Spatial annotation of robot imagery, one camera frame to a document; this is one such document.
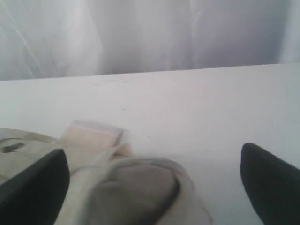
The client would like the white backdrop curtain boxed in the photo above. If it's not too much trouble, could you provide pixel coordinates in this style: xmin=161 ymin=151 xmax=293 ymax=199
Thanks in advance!
xmin=0 ymin=0 xmax=300 ymax=81

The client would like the cream fabric duffel bag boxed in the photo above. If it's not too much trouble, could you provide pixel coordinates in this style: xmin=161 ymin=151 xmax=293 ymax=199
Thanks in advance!
xmin=0 ymin=120 xmax=211 ymax=225

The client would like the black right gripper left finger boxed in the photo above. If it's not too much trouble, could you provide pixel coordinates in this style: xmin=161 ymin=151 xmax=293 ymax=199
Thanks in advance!
xmin=0 ymin=149 xmax=70 ymax=225

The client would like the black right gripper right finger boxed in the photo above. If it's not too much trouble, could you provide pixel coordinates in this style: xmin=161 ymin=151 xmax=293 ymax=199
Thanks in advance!
xmin=240 ymin=143 xmax=300 ymax=225

